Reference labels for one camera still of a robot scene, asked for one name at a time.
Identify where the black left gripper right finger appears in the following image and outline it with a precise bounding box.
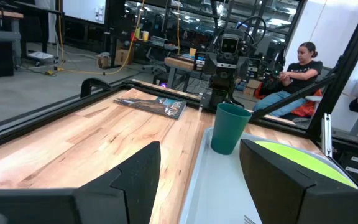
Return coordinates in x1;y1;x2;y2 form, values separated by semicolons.
239;139;358;224

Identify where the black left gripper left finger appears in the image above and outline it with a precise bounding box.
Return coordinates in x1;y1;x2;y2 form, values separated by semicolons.
0;141;162;224

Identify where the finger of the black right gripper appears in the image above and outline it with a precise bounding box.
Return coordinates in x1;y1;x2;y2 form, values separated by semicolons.
204;52;218;76
236;55;250;78

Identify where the lime green plate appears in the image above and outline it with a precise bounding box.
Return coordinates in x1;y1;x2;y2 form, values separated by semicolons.
254;140;358;190

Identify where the dark teal plastic cup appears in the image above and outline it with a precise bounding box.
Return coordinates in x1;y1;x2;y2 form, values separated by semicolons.
210;103;253;156

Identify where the grey plastic tray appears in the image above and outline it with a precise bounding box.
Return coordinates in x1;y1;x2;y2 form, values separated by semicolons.
178;126;358;224

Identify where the wooden side table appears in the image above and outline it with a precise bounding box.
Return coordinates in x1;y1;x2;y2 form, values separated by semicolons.
164;56;196;91

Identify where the person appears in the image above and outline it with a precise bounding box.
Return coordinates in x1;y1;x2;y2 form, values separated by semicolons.
252;42;323;118

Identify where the illustrated dark booklet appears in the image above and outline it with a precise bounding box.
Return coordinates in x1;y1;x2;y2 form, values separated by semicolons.
112;95;188;121

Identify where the red cloth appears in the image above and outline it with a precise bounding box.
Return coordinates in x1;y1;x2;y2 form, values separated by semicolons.
290;88;323;118

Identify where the cardboard box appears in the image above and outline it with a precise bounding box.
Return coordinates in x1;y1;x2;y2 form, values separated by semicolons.
115;49;135;65

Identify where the white board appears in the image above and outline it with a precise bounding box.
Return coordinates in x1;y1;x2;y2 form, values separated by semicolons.
62;0;107;25

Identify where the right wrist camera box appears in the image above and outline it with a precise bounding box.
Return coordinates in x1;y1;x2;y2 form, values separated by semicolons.
219;33;241;55

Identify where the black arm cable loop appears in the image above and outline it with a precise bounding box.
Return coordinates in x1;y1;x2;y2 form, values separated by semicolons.
234;15;267;47

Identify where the silver metal bracket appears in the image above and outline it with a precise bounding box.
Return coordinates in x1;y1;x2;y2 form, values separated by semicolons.
321;113;333;158

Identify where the yellow cable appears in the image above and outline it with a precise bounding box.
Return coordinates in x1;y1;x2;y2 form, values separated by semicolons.
45;0;146;77

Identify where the black looped cable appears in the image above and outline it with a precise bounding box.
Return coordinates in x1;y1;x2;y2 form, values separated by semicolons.
80;77;113;99

